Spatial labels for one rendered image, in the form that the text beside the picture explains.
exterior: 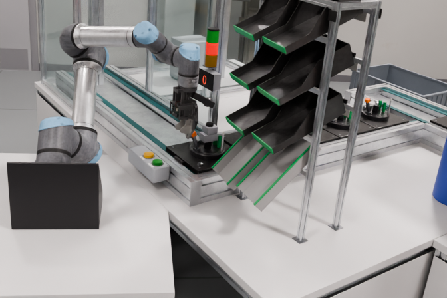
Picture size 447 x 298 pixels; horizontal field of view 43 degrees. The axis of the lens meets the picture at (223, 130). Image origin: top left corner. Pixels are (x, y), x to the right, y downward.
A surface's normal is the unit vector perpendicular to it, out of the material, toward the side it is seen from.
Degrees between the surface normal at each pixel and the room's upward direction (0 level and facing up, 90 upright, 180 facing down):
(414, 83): 90
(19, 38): 90
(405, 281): 90
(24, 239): 0
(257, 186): 45
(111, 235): 0
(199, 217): 0
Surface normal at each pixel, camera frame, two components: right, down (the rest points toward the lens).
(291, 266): 0.08, -0.92
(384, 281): 0.57, 0.37
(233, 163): -0.58, -0.58
